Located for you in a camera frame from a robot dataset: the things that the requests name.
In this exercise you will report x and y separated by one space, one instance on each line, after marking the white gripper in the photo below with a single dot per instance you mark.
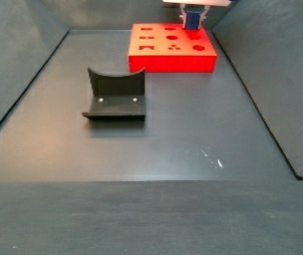
207 3

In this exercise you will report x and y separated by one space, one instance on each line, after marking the blue square-circle peg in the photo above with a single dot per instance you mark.
192 20

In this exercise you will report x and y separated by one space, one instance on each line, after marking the red shape-sorter block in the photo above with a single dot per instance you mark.
163 47

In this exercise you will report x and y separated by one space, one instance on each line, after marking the black curved holder bracket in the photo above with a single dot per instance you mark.
119 95

